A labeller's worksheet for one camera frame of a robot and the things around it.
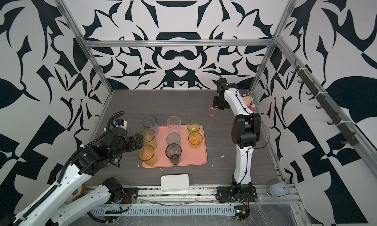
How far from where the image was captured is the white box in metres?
0.74

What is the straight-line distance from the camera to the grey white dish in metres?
0.70

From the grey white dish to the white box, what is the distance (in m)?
0.41

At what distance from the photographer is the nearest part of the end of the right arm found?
714 mm

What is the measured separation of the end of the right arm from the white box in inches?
16.6

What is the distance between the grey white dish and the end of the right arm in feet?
1.47
